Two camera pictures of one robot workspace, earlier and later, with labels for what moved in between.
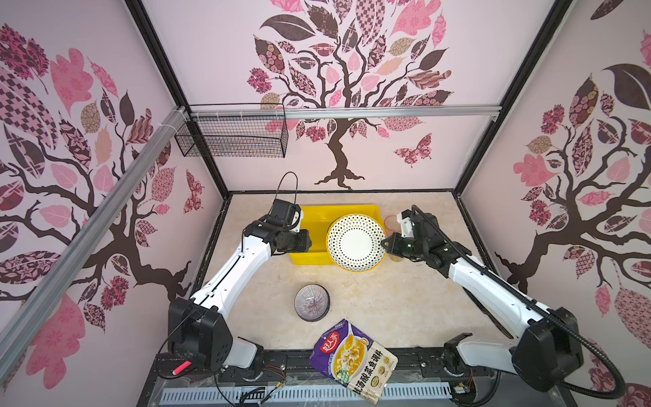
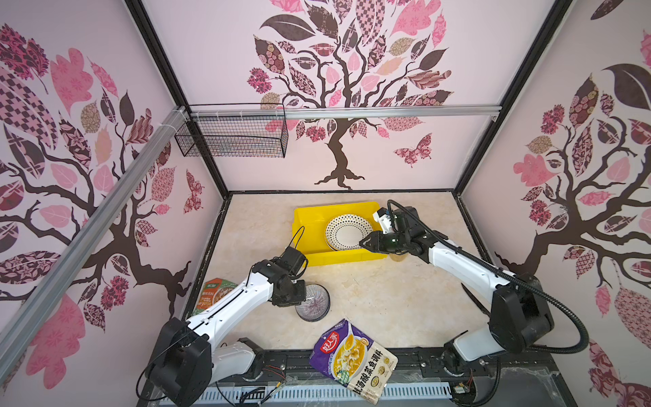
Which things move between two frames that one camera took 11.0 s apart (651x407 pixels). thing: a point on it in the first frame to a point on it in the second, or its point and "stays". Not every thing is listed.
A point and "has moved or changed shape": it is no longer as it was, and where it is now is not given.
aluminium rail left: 29,311 stays
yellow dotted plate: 354,242 has moved or changed shape
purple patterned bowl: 312,303 stays
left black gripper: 303,245 to 299,298
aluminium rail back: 304,112 stays
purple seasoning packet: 350,356 stays
